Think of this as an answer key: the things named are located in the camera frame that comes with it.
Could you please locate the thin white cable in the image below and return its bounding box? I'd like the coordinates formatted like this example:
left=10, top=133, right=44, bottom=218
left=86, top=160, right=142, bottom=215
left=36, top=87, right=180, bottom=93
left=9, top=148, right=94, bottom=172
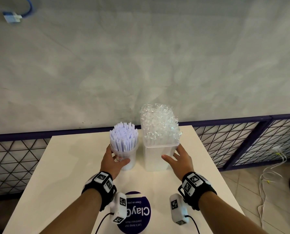
left=257, top=147, right=288, bottom=227

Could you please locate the purple framed wire mesh fence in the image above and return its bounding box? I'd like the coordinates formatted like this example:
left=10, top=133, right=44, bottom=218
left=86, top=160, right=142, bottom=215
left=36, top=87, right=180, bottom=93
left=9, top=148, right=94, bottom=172
left=0, top=114, right=290, bottom=200

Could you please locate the person's left forearm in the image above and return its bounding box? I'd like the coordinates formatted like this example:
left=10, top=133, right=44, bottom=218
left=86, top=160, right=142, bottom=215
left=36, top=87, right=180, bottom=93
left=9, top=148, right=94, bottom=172
left=39, top=188, right=103, bottom=234

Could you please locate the black camera cable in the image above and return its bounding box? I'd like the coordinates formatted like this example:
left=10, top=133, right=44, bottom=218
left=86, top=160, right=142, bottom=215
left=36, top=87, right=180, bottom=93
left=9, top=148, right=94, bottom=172
left=95, top=212, right=114, bottom=234
left=185, top=215, right=200, bottom=234

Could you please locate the dark round sticker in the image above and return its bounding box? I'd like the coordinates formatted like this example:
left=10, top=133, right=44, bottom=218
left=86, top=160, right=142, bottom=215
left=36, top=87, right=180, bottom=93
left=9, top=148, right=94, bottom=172
left=116, top=191, right=152, bottom=234

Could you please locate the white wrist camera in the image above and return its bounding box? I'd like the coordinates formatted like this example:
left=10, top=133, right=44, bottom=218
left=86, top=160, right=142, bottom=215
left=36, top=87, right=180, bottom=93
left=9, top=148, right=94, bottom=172
left=110, top=192, right=128, bottom=225
left=169, top=193, right=190, bottom=226

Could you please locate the cluster of clear straws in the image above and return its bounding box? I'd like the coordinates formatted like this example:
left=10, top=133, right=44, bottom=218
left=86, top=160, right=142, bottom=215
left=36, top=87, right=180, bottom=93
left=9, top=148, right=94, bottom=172
left=140, top=103, right=181, bottom=147

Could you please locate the person's right hand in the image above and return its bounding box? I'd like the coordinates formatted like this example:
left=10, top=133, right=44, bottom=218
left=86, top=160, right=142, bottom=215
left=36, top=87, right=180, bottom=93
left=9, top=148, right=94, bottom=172
left=161, top=143, right=195, bottom=181

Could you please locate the white wall connector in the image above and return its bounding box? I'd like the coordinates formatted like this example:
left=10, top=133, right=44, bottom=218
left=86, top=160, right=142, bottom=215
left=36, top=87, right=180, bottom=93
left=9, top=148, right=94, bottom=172
left=2, top=11, right=23, bottom=23

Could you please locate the person's right forearm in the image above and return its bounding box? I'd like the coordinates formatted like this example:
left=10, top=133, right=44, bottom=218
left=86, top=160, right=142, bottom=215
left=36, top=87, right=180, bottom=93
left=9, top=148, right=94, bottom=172
left=198, top=192, right=270, bottom=234

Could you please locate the person's left hand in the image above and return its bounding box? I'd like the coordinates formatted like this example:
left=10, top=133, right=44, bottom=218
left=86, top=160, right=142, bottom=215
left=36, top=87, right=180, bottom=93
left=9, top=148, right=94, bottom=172
left=100, top=143, right=131, bottom=181

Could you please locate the blue wall cable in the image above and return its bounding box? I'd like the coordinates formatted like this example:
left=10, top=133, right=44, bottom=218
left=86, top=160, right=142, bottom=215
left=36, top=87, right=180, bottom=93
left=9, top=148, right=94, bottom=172
left=21, top=0, right=33, bottom=19

